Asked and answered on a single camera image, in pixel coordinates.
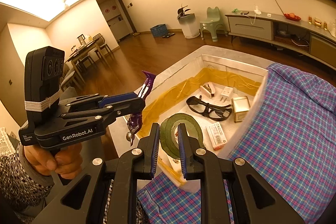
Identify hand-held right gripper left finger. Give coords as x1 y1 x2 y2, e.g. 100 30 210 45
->
33 123 160 224

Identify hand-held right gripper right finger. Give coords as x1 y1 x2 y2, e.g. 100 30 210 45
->
177 123 305 224

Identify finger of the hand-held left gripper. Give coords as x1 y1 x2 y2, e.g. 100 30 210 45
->
58 91 137 112
60 97 146 125

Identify purple toy figure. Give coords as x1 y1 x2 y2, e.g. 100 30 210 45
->
126 70 156 147

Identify green tape roll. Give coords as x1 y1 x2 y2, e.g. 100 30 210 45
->
160 113 205 161

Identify red staple box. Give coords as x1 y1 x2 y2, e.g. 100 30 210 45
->
206 123 227 151

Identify black glasses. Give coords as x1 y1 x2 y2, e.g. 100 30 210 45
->
186 95 234 122

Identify pink stapler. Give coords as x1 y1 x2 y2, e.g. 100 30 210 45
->
200 84 216 98

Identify silver tin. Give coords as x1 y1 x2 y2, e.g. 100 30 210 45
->
231 96 250 123

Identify white power adapter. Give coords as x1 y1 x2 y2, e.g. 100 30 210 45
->
219 87 235 102

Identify white cardboard box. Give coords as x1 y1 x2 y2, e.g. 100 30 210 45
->
109 46 269 193

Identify person's left forearm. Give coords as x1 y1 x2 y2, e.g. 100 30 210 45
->
0 144 57 214

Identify person's left hand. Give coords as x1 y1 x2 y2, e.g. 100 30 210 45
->
24 144 83 180

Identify white plastic crate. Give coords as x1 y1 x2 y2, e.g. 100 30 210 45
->
0 126 13 159

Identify wooden dining chair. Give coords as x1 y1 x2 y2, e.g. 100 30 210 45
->
62 61 84 90
93 33 116 65

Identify wooden dining table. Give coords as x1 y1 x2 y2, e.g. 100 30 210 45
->
65 38 105 67

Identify blue plastic basket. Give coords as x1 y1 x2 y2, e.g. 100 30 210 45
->
150 24 168 38

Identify blue plaid cloth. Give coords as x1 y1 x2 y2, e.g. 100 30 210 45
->
136 63 336 224

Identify dark plant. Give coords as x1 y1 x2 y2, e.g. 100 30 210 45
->
176 4 192 19

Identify green plastic chair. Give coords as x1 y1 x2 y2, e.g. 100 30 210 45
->
199 7 228 43

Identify grey television cabinet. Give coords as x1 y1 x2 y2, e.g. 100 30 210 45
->
224 13 336 67

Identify red fruit plate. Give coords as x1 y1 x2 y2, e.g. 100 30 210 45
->
283 13 301 22

